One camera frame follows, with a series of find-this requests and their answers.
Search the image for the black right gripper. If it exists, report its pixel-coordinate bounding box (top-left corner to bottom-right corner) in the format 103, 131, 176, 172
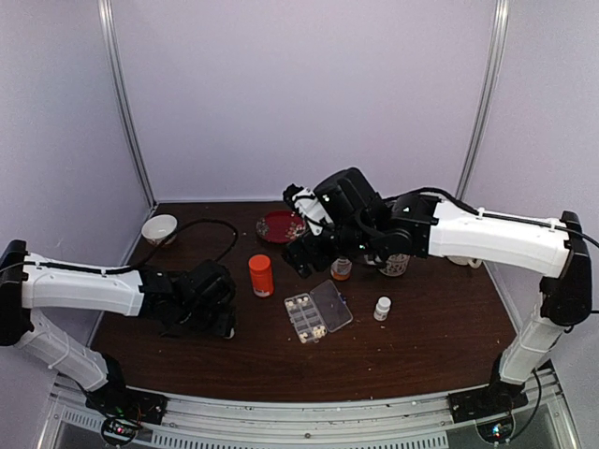
282, 222, 378, 278

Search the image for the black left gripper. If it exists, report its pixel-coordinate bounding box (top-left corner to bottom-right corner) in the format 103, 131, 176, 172
176, 301, 235, 337

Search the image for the grey cap pill bottle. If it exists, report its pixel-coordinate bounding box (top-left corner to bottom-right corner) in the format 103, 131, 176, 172
330, 257, 352, 282

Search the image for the orange pill bottle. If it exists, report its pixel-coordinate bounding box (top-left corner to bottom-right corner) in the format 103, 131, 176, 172
248, 254, 274, 297

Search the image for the clear plastic pill organizer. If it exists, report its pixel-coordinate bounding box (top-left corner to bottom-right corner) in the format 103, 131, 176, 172
284, 280, 353, 344

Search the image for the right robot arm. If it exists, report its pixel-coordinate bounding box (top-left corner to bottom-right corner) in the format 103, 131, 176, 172
283, 167, 592, 413

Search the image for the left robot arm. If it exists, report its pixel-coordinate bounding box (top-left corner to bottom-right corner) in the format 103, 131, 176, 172
1, 239, 236, 415

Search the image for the floral mug yellow inside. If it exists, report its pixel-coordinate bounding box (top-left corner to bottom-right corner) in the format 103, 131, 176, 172
369, 253, 411, 278

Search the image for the white ceramic bowl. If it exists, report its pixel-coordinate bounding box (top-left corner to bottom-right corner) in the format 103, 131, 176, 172
141, 214, 178, 247

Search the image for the red floral plate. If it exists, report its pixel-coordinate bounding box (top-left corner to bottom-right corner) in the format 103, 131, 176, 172
256, 210, 306, 244

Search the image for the small white pill bottle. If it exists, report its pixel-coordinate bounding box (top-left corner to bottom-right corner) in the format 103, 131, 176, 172
373, 297, 391, 322

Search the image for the cream ribbed mug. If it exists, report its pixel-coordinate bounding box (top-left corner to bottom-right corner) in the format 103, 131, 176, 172
447, 256, 482, 269

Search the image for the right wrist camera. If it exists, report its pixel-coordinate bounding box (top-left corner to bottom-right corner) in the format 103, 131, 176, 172
283, 184, 332, 236

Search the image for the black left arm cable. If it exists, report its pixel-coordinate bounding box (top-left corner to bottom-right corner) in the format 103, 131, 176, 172
93, 218, 240, 275

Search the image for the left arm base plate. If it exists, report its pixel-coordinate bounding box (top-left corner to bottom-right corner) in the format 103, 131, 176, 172
82, 383, 168, 425

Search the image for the right aluminium frame post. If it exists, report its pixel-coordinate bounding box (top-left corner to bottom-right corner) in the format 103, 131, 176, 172
456, 0, 510, 199

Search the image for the aluminium frame post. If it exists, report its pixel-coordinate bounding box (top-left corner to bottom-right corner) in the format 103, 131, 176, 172
97, 0, 156, 208
456, 0, 510, 199

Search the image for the aluminium front rail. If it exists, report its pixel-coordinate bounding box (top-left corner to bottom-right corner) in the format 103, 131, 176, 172
37, 369, 581, 449

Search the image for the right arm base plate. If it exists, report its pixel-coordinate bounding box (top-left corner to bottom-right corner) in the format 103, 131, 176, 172
447, 382, 529, 423

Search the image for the left aluminium frame post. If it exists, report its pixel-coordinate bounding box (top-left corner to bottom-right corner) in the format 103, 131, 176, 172
97, 0, 156, 208

